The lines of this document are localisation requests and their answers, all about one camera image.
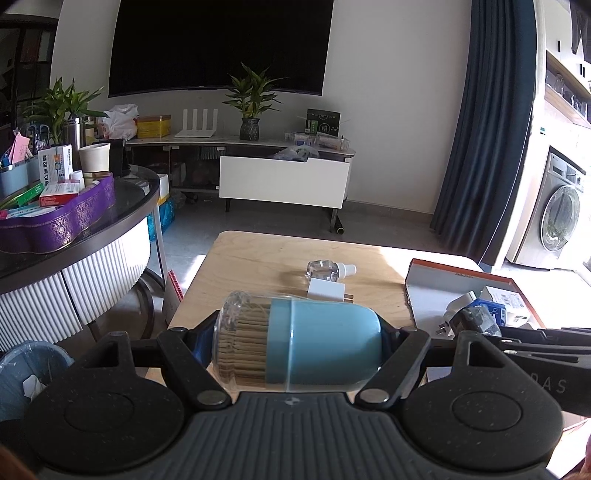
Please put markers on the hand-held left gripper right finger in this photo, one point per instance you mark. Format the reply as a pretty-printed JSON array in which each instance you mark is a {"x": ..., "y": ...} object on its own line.
[{"x": 408, "y": 350}]

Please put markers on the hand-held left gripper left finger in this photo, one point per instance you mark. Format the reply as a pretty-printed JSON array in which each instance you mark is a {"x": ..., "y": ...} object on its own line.
[{"x": 173, "y": 350}]

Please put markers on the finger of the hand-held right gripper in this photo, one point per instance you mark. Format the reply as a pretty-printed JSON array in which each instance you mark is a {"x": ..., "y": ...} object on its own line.
[
  {"x": 545, "y": 353},
  {"x": 549, "y": 334}
]

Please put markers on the small white barcode box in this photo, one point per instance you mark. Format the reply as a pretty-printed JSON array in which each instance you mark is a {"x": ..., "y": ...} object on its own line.
[{"x": 505, "y": 300}]

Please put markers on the white box with orange rim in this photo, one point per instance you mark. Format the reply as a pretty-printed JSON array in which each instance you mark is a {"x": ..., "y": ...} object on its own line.
[{"x": 429, "y": 295}]

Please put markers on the blue tissue pack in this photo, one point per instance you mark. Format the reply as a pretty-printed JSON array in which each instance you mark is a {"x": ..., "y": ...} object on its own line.
[{"x": 489, "y": 308}]

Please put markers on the round grey plug-in heater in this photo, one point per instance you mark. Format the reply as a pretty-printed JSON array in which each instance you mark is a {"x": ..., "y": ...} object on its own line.
[{"x": 480, "y": 322}]

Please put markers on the toothpick jar with blue lid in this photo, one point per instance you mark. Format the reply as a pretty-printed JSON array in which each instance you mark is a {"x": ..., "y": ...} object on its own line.
[{"x": 318, "y": 344}]

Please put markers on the white plug-in device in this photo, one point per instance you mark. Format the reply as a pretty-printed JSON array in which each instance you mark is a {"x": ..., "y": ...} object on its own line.
[{"x": 455, "y": 314}]

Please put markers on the red comb binding strip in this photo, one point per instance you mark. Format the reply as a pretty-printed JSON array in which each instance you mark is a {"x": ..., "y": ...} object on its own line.
[{"x": 176, "y": 285}]

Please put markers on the white plug charger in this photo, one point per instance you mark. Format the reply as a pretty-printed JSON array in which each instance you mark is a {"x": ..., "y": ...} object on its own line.
[{"x": 325, "y": 290}]

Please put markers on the round table with ribbed side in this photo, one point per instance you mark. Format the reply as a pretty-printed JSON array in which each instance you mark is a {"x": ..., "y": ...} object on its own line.
[{"x": 92, "y": 281}]

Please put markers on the clear liquid refill bottle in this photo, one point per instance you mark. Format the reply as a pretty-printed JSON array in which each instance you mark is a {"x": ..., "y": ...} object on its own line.
[{"x": 325, "y": 270}]

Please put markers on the silver washing machine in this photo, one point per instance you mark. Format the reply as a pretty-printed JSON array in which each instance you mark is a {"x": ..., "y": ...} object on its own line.
[{"x": 554, "y": 217}]

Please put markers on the blue plastic bag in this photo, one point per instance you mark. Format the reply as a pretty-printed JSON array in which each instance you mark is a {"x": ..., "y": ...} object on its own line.
[{"x": 164, "y": 219}]

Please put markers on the black rolled mat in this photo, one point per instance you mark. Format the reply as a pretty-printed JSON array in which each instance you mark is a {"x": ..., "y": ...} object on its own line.
[{"x": 340, "y": 222}]

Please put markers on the trash bin with blue liner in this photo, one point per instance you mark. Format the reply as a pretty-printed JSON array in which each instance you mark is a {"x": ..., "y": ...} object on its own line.
[{"x": 23, "y": 369}]

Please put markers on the yellow and white carton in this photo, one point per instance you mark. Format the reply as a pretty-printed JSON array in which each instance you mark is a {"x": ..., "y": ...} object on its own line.
[{"x": 162, "y": 189}]

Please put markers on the purple patterned tray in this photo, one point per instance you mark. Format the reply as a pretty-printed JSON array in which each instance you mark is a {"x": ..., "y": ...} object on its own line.
[{"x": 60, "y": 226}]

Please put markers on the red and white medicine box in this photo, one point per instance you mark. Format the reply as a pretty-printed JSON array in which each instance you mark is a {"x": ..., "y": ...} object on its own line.
[{"x": 60, "y": 194}]

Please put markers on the white television cabinet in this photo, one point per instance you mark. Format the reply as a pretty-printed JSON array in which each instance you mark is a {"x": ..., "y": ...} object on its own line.
[{"x": 281, "y": 182}]

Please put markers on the black stand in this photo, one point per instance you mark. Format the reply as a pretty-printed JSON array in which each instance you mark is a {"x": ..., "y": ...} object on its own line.
[{"x": 117, "y": 157}]

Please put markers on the dark blue curtain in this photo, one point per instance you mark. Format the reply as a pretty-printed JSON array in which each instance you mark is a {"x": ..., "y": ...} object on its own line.
[{"x": 485, "y": 138}]

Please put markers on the white paper cup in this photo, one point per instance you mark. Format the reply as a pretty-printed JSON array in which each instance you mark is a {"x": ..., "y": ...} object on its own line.
[{"x": 94, "y": 159}]

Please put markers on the green medicine box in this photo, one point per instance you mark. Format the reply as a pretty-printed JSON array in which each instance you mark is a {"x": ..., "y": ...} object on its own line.
[{"x": 23, "y": 196}]

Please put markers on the white and blue medicine box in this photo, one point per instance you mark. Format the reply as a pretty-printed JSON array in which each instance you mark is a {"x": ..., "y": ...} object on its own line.
[{"x": 55, "y": 166}]

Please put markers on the white router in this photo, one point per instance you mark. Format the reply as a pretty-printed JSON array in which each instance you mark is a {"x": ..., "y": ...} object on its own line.
[{"x": 196, "y": 131}]

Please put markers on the yellow box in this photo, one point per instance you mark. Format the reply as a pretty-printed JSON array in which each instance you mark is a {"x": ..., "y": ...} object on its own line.
[{"x": 154, "y": 127}]

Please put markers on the clear plastic bag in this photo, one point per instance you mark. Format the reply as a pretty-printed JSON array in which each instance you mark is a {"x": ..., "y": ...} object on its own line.
[{"x": 295, "y": 154}]

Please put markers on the clear plastic boxes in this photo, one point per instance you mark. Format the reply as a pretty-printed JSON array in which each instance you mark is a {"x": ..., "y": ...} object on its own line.
[{"x": 318, "y": 141}]

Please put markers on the light blue pen holder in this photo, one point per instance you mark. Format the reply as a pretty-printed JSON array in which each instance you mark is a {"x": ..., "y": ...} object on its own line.
[{"x": 16, "y": 177}]

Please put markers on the white plastic bag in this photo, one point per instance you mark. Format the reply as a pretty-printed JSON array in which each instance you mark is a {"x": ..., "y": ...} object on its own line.
[{"x": 120, "y": 120}]

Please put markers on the metal thermos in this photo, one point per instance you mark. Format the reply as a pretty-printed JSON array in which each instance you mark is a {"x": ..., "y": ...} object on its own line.
[{"x": 77, "y": 134}]

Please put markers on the potted plant in dark vase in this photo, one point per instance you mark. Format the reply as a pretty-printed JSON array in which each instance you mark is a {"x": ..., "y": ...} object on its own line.
[{"x": 250, "y": 124}]

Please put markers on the black and green box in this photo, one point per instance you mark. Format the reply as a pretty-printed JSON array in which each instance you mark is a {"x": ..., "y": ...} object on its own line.
[{"x": 323, "y": 122}]

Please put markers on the scissors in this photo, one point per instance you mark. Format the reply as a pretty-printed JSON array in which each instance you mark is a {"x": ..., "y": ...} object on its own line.
[{"x": 37, "y": 133}]

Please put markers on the bamboo plant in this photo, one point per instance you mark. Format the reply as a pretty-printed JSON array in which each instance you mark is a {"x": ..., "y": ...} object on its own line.
[{"x": 60, "y": 106}]

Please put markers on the black television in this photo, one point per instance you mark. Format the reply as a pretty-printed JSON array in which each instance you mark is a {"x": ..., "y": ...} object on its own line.
[{"x": 217, "y": 46}]

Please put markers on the wall shelf with glasses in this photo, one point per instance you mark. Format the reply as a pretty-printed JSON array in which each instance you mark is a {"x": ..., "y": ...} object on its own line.
[{"x": 568, "y": 87}]

